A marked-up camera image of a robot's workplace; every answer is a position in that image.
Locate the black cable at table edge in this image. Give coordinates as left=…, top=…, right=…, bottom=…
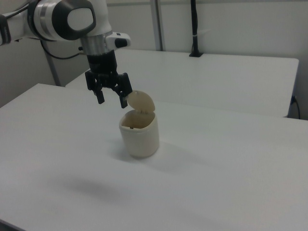
left=291, top=95, right=301, bottom=120

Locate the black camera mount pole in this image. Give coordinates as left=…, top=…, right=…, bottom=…
left=189, top=0, right=204, bottom=58

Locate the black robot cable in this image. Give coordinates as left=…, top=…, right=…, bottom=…
left=40, top=39, right=86, bottom=60

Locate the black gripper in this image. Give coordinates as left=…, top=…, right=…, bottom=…
left=85, top=50, right=133, bottom=109

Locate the grey wall frame post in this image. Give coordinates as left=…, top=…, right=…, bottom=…
left=150, top=0, right=167, bottom=51
left=44, top=40, right=61, bottom=87

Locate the white zip tie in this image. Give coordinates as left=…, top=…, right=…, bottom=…
left=192, top=30, right=211, bottom=39

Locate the cream trash bin with lid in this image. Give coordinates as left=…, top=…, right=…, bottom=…
left=118, top=90, right=160, bottom=159

